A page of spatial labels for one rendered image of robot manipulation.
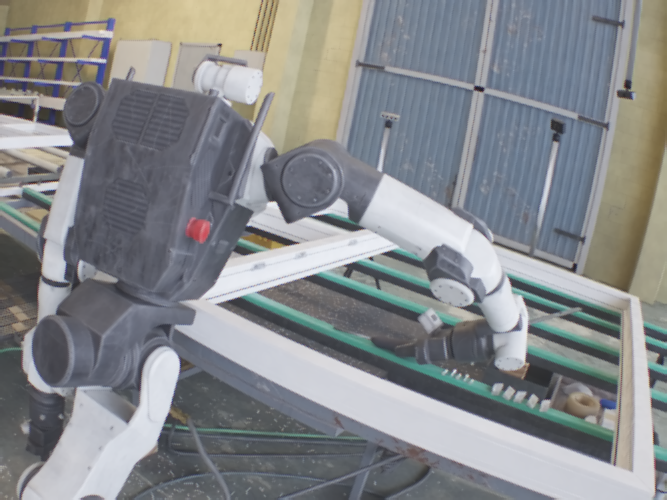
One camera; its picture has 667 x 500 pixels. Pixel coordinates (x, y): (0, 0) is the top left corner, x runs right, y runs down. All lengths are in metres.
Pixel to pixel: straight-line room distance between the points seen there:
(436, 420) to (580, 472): 0.27
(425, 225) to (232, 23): 9.25
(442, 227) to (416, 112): 6.99
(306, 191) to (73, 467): 0.62
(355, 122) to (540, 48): 3.07
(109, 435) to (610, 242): 6.91
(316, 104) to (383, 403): 7.89
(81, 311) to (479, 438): 0.65
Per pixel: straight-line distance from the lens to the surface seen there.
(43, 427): 1.23
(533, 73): 7.48
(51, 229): 1.05
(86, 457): 0.99
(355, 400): 0.94
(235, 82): 0.97
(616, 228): 7.37
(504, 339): 1.10
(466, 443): 0.89
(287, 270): 1.55
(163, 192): 0.78
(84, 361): 0.83
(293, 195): 0.82
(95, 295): 0.90
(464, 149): 7.54
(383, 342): 1.22
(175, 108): 0.79
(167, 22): 11.28
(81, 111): 1.00
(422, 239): 0.86
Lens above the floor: 1.36
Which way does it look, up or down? 16 degrees down
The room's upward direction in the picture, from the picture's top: 11 degrees clockwise
